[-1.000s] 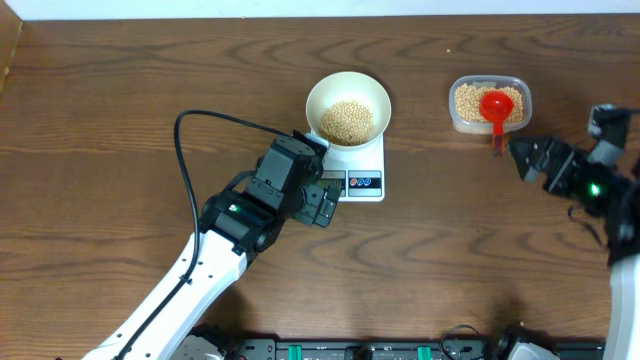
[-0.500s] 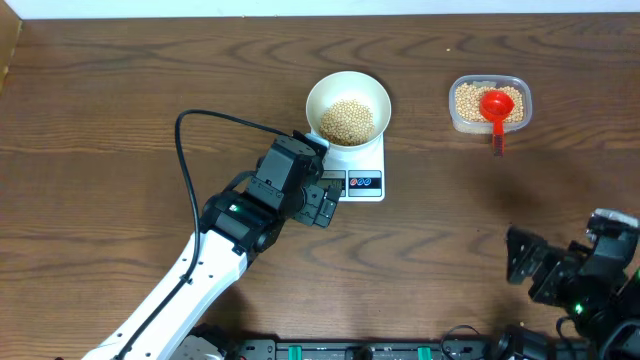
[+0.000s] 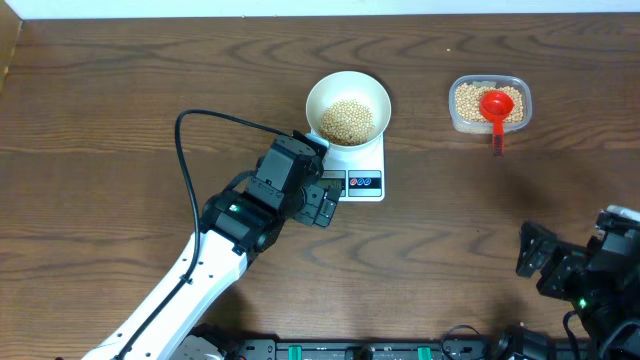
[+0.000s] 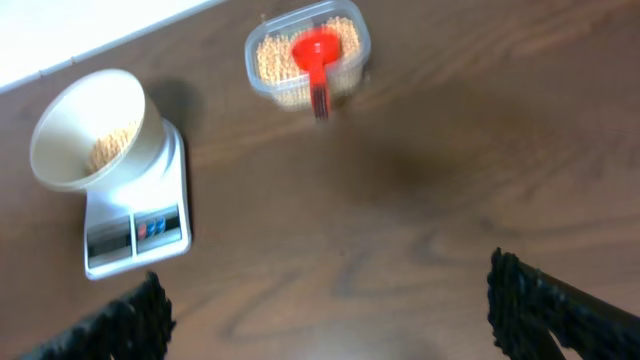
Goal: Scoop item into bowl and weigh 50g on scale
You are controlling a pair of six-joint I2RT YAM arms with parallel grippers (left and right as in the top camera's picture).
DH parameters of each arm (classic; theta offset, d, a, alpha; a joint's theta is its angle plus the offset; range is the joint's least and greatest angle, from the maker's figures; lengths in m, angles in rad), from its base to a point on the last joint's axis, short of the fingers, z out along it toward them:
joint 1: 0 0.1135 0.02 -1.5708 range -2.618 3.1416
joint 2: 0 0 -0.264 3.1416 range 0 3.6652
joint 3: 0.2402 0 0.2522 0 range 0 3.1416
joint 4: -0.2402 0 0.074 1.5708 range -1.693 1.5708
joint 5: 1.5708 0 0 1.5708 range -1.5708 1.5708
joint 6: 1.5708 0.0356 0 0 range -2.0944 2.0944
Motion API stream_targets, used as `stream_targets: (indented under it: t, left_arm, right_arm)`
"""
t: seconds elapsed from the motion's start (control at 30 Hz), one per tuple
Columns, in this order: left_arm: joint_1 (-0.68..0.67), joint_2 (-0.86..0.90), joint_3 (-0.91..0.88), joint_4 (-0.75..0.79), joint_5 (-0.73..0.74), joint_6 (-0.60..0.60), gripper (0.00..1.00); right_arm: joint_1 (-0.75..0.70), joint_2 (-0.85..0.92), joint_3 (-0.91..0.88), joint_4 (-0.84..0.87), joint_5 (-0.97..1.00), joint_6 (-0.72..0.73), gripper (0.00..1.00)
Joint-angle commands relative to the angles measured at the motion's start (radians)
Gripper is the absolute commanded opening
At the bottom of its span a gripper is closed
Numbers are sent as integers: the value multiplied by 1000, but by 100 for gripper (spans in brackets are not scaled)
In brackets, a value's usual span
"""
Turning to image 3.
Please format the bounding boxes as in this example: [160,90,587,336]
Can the soybeans in bowl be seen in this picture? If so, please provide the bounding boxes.
[320,100,375,146]

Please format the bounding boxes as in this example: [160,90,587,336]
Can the soybeans in container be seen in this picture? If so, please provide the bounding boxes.
[454,83,525,123]

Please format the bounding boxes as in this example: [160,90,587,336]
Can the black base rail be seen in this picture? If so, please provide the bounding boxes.
[179,324,591,360]

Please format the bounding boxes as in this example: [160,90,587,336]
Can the white digital kitchen scale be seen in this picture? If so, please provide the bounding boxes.
[319,135,386,202]

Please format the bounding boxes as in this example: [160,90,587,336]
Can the clear plastic container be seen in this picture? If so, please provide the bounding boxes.
[449,75,533,135]

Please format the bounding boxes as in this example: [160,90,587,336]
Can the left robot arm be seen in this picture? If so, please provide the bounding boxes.
[86,132,340,360]

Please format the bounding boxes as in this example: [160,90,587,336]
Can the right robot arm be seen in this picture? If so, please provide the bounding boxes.
[516,213,639,359]

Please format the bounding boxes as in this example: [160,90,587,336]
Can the red measuring scoop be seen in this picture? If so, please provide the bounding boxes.
[479,90,514,157]

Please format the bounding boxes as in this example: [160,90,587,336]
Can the beige bowl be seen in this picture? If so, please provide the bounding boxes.
[305,71,392,144]

